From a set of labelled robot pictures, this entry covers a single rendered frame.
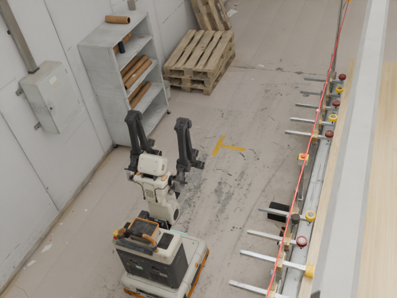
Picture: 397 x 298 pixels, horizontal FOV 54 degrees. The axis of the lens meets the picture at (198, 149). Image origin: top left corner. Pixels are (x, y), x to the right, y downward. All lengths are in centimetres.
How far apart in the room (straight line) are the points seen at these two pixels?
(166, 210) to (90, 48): 208
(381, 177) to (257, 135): 210
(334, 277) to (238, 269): 287
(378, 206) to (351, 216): 212
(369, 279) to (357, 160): 167
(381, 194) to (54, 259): 324
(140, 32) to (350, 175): 421
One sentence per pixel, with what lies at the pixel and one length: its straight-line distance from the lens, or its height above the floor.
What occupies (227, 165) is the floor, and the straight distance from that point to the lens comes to 481.
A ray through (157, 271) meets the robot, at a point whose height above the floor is 54.
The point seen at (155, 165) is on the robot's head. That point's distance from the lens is 301.
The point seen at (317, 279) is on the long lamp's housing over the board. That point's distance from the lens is 120.
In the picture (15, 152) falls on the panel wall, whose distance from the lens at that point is 413.
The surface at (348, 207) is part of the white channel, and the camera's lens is 123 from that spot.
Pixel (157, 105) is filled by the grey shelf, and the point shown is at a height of 14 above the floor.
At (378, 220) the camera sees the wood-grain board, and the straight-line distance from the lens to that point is 324.
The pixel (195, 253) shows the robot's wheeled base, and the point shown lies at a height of 28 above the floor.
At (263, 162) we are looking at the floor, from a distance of 481.
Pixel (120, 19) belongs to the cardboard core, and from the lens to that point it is 479.
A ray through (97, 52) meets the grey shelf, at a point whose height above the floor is 147.
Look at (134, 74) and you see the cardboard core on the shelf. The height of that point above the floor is 97.
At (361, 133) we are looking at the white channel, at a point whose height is 246.
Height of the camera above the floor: 341
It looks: 42 degrees down
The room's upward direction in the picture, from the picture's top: 10 degrees counter-clockwise
